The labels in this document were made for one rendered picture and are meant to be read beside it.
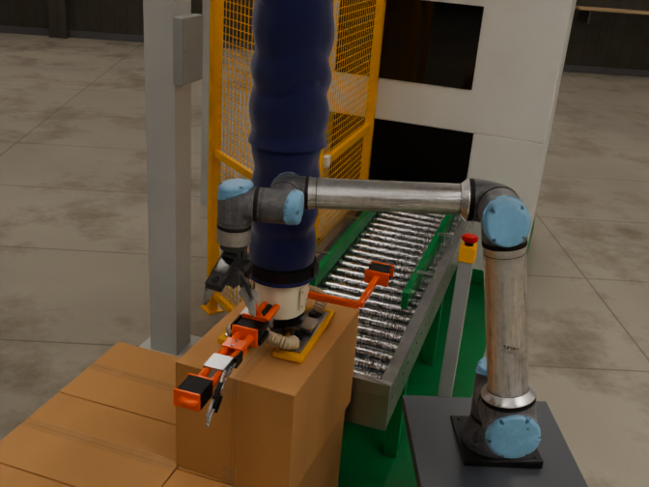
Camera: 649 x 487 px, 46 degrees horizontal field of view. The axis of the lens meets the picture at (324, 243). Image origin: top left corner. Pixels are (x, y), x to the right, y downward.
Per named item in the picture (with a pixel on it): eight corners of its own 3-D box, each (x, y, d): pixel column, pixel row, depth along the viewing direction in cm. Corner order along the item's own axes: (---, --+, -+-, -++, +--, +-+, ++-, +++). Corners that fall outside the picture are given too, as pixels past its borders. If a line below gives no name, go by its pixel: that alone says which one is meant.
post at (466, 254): (432, 431, 364) (462, 240, 324) (446, 435, 362) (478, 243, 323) (429, 440, 358) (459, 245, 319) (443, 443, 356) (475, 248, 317)
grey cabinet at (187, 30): (193, 77, 364) (193, 13, 352) (203, 79, 363) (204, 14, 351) (172, 85, 347) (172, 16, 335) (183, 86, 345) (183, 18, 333)
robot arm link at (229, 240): (242, 236, 194) (208, 228, 196) (241, 253, 196) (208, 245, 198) (256, 224, 202) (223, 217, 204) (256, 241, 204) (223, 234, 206)
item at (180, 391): (188, 387, 202) (188, 372, 200) (213, 394, 200) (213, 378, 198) (173, 405, 195) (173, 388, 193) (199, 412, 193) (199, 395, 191)
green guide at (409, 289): (456, 203, 500) (458, 190, 496) (472, 206, 497) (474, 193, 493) (400, 307, 359) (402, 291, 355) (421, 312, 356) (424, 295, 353)
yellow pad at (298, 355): (307, 309, 268) (308, 297, 266) (334, 315, 265) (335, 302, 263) (271, 357, 238) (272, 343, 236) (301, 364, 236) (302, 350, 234)
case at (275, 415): (255, 374, 301) (259, 284, 285) (351, 401, 289) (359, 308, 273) (175, 466, 249) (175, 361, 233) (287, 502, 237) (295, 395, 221)
